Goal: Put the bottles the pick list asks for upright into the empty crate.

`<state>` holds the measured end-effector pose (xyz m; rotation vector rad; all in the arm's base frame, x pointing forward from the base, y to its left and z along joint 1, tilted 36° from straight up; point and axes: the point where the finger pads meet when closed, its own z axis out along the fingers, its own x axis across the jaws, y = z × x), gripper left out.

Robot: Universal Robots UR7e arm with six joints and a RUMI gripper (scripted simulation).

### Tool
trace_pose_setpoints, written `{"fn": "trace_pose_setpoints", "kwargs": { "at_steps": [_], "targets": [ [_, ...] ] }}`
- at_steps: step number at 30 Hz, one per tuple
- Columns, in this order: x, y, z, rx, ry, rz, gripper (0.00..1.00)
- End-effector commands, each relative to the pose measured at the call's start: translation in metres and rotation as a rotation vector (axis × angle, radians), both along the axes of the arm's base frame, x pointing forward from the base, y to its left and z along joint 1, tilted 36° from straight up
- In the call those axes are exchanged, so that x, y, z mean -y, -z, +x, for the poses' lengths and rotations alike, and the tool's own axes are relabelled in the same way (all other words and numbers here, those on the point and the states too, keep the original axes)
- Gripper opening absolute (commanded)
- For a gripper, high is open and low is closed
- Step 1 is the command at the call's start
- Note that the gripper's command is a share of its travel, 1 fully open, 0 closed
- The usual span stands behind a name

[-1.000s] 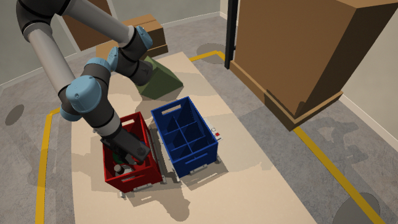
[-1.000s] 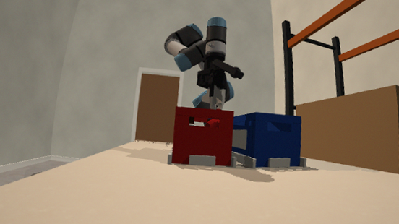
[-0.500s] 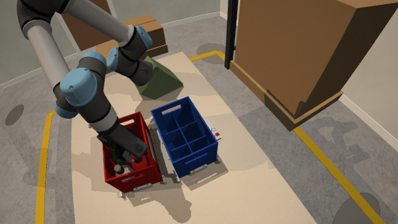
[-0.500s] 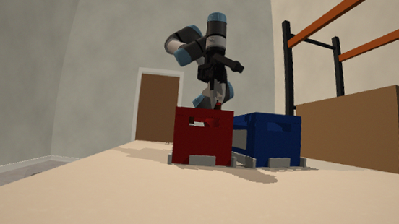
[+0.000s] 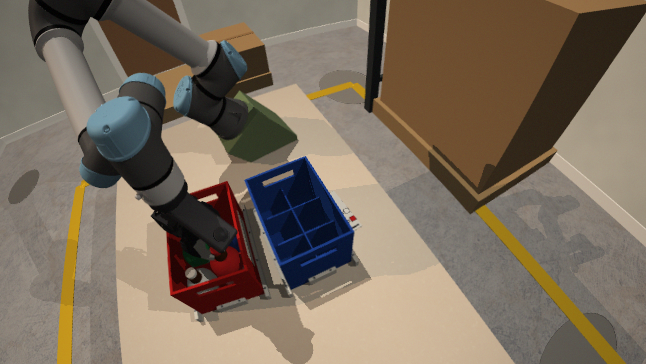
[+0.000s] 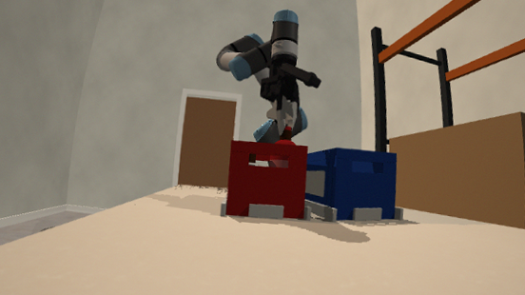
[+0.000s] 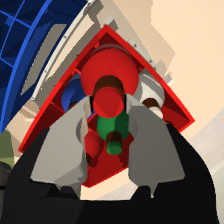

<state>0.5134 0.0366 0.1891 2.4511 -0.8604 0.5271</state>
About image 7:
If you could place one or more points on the blue crate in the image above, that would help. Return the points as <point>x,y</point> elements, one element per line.
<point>19,77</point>

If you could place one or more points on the green bottle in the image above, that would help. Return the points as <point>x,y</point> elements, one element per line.
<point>113,131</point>

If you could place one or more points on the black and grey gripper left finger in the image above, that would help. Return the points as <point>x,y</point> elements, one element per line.
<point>54,159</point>

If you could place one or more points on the red plastic bottle crate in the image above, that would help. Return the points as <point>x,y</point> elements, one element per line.
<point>105,166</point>

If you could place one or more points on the dark blue bottle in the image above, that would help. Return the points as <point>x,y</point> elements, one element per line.
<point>73,93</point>

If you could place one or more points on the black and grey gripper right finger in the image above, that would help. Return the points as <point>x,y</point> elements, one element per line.
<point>160,157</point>

